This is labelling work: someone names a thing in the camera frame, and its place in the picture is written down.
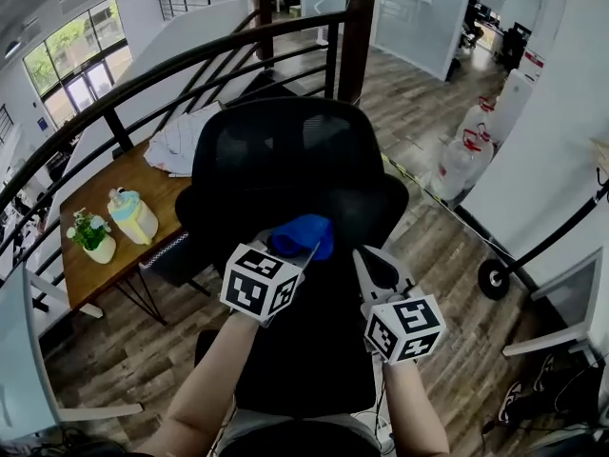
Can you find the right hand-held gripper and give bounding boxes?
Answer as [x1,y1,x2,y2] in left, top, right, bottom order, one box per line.
[352,245,447,367]

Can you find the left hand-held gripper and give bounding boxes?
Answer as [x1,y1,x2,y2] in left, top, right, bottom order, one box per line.
[219,228,324,328]

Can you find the blue cloth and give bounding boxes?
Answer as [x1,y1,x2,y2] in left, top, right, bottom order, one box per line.
[270,213,336,262]

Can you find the person's right forearm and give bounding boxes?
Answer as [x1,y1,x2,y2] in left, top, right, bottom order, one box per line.
[383,357,451,457]

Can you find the person's left forearm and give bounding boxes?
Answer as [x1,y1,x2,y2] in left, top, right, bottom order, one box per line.
[145,311,261,457]

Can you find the black chair seat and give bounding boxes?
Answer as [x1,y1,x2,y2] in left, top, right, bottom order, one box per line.
[232,249,380,419]

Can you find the black mesh chair headrest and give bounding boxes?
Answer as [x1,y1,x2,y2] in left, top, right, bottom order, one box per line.
[192,96,385,194]

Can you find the yellow black floor strip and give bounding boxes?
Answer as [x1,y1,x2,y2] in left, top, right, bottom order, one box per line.
[380,152,432,189]

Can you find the dark chair with patterned trim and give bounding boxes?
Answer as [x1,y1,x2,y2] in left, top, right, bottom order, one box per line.
[138,229,229,299]

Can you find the black chair armrest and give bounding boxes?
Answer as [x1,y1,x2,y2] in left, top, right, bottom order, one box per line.
[194,329,223,385]

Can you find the white checked fabric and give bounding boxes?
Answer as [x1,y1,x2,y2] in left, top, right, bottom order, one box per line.
[142,102,225,179]

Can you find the cream pitcher with blue lid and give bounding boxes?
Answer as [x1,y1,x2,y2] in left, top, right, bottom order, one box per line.
[107,188,160,246]

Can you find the wooden table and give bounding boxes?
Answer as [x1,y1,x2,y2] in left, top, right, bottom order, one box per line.
[59,138,196,326]

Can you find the black coat stand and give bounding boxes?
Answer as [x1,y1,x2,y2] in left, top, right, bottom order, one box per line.
[477,167,609,302]

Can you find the white table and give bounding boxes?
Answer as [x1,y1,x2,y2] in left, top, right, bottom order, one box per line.
[501,248,609,359]

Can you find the person's black shirt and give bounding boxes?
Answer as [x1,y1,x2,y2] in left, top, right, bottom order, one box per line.
[223,419,382,457]

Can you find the green plant in cream pot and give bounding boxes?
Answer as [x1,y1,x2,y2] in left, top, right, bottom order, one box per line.
[66,209,118,265]

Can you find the black curved railing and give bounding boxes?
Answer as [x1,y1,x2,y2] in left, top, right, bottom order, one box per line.
[0,10,348,313]

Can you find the white water dispenser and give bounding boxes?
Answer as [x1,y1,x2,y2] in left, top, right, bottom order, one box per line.
[489,67,537,145]

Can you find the red and white sign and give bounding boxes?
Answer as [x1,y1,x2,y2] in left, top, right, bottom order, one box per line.
[522,48,546,83]

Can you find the distant metal railing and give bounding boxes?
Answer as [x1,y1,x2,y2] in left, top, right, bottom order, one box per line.
[158,0,253,22]

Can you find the white desk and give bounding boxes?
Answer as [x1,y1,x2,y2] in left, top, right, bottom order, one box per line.
[0,259,144,440]

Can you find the large window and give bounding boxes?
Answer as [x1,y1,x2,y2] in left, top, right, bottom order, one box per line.
[22,0,132,130]

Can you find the clear water jug red handle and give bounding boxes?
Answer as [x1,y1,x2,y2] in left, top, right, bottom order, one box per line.
[429,129,494,203]
[463,95,501,142]

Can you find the dark wooden railing post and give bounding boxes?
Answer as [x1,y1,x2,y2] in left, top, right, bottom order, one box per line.
[336,0,378,107]
[251,0,276,64]

